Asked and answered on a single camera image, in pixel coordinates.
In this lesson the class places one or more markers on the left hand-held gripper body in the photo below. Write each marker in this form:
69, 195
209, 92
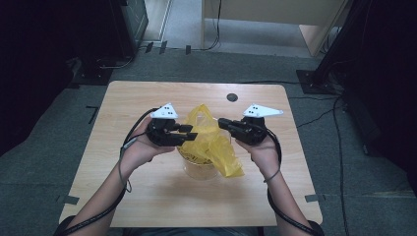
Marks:
160, 131

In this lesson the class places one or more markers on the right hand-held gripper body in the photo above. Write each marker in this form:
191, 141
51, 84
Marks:
252, 131

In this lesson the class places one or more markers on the yellow plastic bag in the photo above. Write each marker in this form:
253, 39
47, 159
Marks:
209, 144

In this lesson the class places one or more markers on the person's right hand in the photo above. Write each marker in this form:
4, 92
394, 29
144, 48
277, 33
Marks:
265, 157

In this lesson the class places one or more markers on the person's left hand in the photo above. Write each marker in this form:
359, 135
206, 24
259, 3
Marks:
137, 152

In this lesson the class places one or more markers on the black round table grommet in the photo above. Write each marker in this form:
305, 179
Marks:
232, 97

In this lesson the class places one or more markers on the grey wrist band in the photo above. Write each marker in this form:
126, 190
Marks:
271, 178

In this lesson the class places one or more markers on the black angled floor tape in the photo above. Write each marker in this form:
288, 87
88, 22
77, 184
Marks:
93, 113

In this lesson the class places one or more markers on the black floor plate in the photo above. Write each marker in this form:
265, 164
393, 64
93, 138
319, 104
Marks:
93, 77

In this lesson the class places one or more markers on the black cabinet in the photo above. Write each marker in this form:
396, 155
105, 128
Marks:
131, 26

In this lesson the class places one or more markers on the beige wooden furniture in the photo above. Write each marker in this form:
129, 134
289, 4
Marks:
278, 11

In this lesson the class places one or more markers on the black stand base plate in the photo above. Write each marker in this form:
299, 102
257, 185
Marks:
309, 82

